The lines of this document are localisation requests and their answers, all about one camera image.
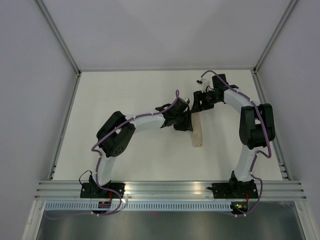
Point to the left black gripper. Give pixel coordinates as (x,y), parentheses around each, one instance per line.
(187,126)

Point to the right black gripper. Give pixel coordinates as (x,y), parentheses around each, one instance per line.
(199,96)

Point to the beige cloth napkin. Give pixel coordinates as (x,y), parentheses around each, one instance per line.
(196,134)

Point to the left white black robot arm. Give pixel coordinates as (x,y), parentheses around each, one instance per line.
(116,133)

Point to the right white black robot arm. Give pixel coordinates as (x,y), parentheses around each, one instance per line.
(256,132)

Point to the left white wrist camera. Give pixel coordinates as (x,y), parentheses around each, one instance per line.
(185,99)

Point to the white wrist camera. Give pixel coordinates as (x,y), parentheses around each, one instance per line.
(185,99)
(205,84)

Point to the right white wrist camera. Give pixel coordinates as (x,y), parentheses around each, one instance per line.
(205,84)

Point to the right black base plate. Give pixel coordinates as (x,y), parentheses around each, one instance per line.
(227,191)

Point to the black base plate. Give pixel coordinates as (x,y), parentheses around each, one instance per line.
(227,191)
(105,191)

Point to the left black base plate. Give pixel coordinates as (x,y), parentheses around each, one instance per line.
(105,191)

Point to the right aluminium frame post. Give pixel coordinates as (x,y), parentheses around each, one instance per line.
(275,34)

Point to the aluminium frame post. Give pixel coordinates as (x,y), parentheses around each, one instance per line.
(57,35)
(275,34)

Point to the aluminium mounting rail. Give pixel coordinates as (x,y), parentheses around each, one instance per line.
(272,190)

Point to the white slotted cable duct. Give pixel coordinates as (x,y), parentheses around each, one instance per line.
(220,206)

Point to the left aluminium frame post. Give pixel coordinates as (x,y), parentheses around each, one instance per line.
(57,35)

